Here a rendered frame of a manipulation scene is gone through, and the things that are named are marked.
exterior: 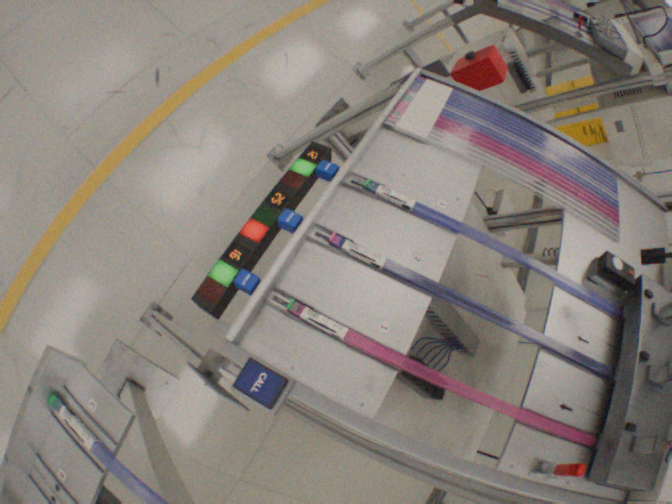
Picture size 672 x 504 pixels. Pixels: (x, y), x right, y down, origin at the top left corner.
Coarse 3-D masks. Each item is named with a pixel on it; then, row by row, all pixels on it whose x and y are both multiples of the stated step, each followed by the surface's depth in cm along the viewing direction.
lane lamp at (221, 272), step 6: (216, 264) 48; (222, 264) 48; (216, 270) 48; (222, 270) 48; (228, 270) 48; (234, 270) 48; (210, 276) 47; (216, 276) 47; (222, 276) 47; (228, 276) 47; (234, 276) 47; (222, 282) 47; (228, 282) 47
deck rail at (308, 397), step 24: (240, 360) 40; (312, 408) 37; (336, 408) 37; (360, 432) 36; (384, 432) 36; (432, 456) 34; (456, 456) 34; (480, 480) 32; (504, 480) 32; (528, 480) 32
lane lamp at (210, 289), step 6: (204, 282) 47; (210, 282) 47; (216, 282) 47; (204, 288) 46; (210, 288) 46; (216, 288) 46; (222, 288) 46; (204, 294) 46; (210, 294) 46; (216, 294) 46; (210, 300) 46; (216, 300) 46
